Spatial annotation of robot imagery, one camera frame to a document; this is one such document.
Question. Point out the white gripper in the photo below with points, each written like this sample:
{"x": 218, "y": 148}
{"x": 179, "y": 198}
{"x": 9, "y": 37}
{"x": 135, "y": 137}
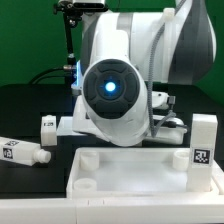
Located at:
{"x": 171, "y": 132}

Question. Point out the white desk top tray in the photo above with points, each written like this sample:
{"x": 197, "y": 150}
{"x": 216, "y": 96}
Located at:
{"x": 98, "y": 172}

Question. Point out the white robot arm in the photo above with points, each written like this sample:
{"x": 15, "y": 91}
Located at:
{"x": 123, "y": 55}

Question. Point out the white front fence bar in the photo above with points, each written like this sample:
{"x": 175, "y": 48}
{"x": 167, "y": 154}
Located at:
{"x": 111, "y": 211}

